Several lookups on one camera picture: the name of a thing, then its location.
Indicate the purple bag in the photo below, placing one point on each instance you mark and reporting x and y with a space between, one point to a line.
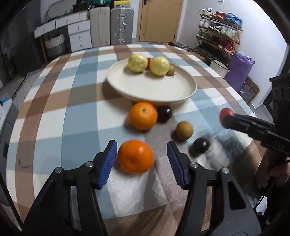
239 69

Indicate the person's right hand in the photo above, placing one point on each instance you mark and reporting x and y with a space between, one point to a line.
265 171

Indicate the brown doormat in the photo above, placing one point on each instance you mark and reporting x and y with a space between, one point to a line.
249 90

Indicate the oval mirror frame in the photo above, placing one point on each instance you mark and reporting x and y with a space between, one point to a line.
59 9

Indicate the cream round plate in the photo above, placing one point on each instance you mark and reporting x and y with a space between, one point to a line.
145 86

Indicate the brown longan front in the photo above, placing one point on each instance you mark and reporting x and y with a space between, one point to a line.
171 71

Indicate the dark cherry plum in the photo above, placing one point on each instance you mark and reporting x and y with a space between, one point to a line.
164 113

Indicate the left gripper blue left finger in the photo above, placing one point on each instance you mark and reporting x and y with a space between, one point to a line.
105 161

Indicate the wooden door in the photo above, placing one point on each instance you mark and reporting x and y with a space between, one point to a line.
158 21

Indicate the wooden shoe rack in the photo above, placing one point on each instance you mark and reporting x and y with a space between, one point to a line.
219 30

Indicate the red tomato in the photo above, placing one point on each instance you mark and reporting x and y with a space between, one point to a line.
225 112
149 61

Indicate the woven laundry basket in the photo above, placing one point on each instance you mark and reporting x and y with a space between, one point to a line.
55 46

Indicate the stacked shoe boxes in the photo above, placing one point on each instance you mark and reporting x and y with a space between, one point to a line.
120 3

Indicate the orange tangerine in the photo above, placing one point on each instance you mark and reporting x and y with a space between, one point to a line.
135 156
143 116

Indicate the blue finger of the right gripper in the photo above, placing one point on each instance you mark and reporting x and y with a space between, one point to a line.
253 119
244 125

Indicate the yellow-green guava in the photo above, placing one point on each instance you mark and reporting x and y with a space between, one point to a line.
137 63
159 66

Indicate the white waste bin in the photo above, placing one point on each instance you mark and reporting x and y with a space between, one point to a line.
219 68

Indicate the silver aluminium suitcase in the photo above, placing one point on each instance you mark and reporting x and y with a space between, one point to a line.
121 25

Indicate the white drawer desk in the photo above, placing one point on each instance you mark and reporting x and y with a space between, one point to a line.
74 27

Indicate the teal suitcase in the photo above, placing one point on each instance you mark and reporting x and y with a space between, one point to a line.
101 3

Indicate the brown longan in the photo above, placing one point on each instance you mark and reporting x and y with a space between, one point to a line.
184 130
171 71

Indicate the red tomato front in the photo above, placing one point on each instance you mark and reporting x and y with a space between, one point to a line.
149 61

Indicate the plaid checkered tablecloth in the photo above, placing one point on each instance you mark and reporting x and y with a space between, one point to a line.
71 113

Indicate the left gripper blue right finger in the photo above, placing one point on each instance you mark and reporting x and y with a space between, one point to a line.
179 164

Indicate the beige suitcase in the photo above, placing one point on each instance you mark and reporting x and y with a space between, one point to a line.
100 26

